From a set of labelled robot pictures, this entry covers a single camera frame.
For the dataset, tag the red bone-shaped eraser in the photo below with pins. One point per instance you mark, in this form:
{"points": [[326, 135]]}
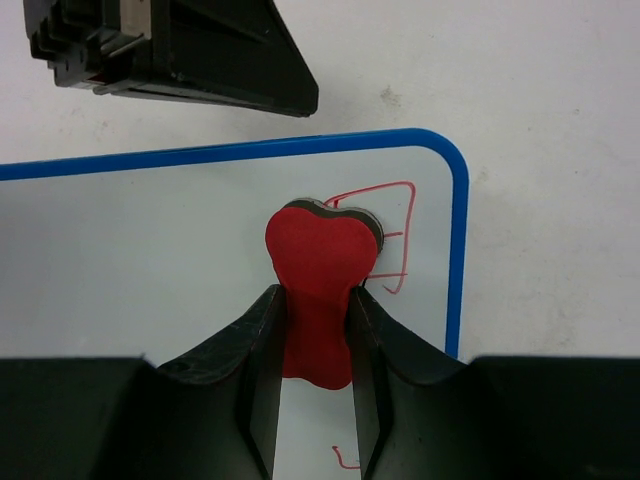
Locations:
{"points": [[320, 254]]}

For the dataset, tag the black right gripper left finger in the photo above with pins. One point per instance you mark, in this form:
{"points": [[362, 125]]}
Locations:
{"points": [[225, 397]]}

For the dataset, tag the blue framed whiteboard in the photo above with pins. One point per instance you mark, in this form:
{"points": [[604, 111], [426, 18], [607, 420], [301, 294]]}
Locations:
{"points": [[112, 266]]}

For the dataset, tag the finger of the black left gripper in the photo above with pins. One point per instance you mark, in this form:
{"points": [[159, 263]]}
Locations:
{"points": [[233, 53]]}

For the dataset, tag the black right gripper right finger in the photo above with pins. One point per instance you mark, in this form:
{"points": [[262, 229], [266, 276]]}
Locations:
{"points": [[396, 377]]}

